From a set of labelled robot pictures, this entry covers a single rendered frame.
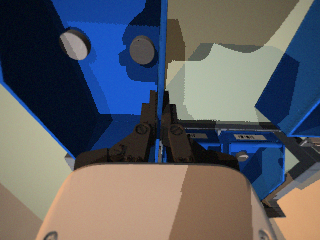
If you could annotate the grey metal shelf frame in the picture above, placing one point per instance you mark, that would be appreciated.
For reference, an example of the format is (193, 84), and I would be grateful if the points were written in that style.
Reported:
(302, 149)

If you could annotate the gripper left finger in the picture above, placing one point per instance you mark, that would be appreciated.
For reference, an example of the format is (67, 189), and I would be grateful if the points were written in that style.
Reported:
(132, 148)

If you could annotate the grey metal disc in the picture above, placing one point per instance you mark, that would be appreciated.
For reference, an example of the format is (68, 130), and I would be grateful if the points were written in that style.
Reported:
(241, 156)
(142, 49)
(74, 44)

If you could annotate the blue bin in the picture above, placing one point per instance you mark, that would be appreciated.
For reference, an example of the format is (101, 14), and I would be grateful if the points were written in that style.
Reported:
(265, 166)
(291, 98)
(209, 139)
(84, 104)

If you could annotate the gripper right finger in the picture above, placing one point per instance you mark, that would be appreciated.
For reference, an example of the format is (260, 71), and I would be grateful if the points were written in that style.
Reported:
(180, 148)

